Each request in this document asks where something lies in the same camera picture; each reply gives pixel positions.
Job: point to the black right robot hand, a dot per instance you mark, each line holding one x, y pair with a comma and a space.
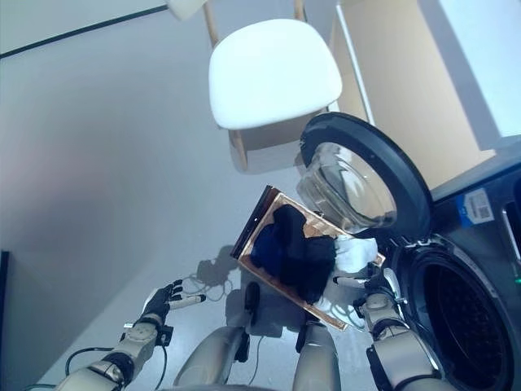
376, 281

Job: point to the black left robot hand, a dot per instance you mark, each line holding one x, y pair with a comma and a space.
156, 301

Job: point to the white towel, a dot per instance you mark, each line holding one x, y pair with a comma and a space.
354, 252

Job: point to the black garment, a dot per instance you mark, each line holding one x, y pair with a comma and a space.
305, 269
291, 224

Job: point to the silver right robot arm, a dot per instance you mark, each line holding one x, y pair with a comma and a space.
403, 366

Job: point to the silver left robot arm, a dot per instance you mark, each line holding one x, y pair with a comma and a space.
134, 338

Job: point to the dark washing machine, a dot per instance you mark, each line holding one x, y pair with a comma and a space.
468, 305

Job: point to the round washing machine door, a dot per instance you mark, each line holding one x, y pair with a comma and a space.
407, 171

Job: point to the wicker laundry basket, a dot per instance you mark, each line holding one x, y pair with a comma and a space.
317, 228

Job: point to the silver right robot leg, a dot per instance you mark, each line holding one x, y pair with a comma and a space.
315, 358

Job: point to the blue garment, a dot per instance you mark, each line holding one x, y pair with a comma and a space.
266, 248

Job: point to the blue energy label sticker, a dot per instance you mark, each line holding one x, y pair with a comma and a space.
476, 207

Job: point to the grey box with dark edge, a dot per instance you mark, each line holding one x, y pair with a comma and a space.
3, 285

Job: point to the white counter cabinet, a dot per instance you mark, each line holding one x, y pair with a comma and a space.
407, 81

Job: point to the white chair with wooden legs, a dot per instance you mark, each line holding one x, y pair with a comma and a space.
272, 73

